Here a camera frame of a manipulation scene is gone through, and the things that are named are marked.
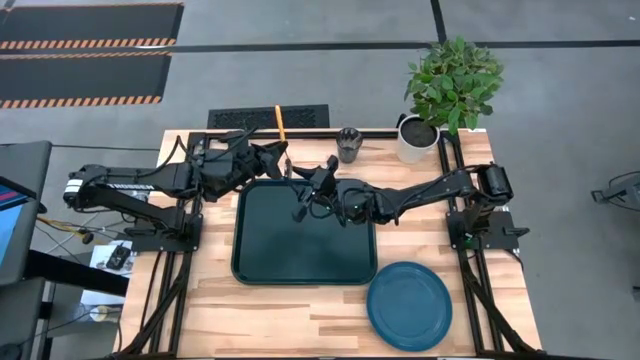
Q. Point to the dark green plastic tray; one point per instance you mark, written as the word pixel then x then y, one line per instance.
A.
pixel 300 250

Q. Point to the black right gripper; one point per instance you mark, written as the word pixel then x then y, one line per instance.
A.
pixel 325 190

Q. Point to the black hazard-striped floor mat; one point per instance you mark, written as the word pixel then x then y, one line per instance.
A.
pixel 90 22
pixel 80 77

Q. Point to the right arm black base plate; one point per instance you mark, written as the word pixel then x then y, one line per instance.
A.
pixel 500 235

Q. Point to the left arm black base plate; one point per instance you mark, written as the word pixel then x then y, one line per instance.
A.
pixel 150 241

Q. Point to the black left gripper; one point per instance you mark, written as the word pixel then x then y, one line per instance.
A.
pixel 245 162

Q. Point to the black handheld controller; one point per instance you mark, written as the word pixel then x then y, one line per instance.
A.
pixel 118 257

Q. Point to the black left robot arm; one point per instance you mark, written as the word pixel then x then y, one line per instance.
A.
pixel 125 185

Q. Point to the black desk beam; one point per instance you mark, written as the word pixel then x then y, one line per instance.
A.
pixel 75 272

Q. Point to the grey monitor with blue screen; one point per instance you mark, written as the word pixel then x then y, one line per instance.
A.
pixel 30 210

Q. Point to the black floor vent grille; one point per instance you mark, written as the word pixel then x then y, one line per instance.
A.
pixel 250 117

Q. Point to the blue round plate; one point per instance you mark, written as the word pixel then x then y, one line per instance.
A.
pixel 409 306

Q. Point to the green leafy plant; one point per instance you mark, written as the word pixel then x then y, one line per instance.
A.
pixel 452 82

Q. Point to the white paper sheet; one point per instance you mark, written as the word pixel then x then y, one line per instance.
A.
pixel 100 295

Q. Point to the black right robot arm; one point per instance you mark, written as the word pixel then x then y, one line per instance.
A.
pixel 425 192

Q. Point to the black aluminium table frame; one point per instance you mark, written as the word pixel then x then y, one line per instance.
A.
pixel 375 134

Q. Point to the white plant pot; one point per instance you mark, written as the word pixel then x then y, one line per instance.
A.
pixel 417 142

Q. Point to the patterned drinking cup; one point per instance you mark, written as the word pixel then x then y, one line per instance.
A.
pixel 349 145

